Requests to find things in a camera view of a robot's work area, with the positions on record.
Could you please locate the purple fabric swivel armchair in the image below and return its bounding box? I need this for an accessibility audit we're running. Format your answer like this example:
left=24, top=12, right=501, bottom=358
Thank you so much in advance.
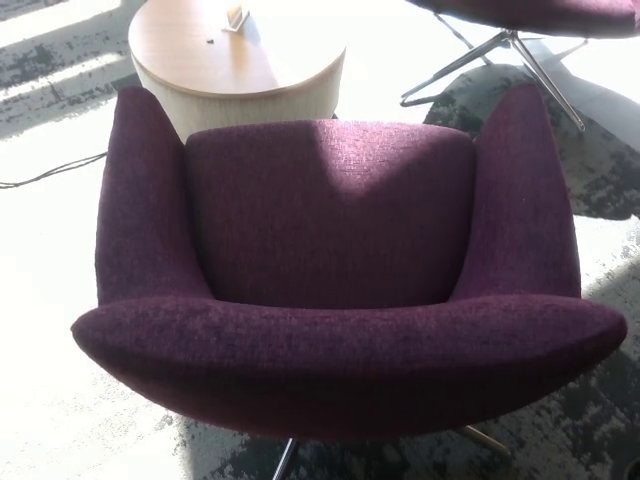
left=69, top=82, right=629, bottom=444

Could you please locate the purple fabric lounge chair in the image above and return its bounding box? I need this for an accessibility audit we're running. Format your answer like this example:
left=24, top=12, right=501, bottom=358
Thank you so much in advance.
left=403, top=0, right=640, bottom=39

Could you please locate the thin black floor cable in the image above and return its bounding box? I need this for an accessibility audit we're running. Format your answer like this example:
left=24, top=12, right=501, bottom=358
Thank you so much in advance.
left=0, top=152, right=108, bottom=189

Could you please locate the round wooden side table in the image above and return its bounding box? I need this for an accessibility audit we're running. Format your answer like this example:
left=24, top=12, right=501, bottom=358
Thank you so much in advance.
left=127, top=0, right=347, bottom=143

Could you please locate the small white card holder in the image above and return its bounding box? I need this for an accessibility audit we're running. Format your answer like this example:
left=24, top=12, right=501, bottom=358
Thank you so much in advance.
left=221, top=2, right=252, bottom=34

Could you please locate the metal armchair swivel base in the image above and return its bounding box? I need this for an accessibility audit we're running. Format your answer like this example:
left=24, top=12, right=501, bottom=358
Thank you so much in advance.
left=272, top=424, right=513, bottom=480

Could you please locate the chrome spider chair base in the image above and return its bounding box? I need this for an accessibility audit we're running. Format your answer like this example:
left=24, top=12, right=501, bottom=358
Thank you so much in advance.
left=398, top=12, right=590, bottom=133

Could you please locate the purple armchair seat cushion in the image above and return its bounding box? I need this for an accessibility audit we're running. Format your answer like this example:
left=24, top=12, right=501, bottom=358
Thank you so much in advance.
left=183, top=119, right=476, bottom=310

